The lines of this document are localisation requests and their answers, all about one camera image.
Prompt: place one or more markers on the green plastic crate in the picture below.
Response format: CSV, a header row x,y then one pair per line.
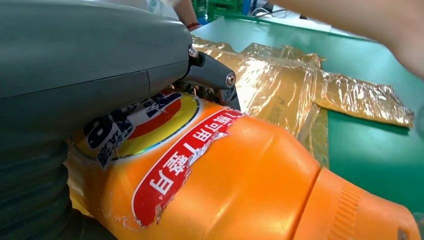
x,y
218,8

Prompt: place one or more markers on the orange detergent bottle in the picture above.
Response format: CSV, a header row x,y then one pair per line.
x,y
248,182

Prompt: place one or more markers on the yellow taped cardboard mat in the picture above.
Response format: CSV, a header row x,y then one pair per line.
x,y
281,89

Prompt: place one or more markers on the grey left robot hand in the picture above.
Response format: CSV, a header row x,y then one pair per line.
x,y
82,59

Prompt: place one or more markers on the person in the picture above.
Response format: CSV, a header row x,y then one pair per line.
x,y
364,23

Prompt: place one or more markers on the green table board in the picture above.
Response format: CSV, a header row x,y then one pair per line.
x,y
364,159

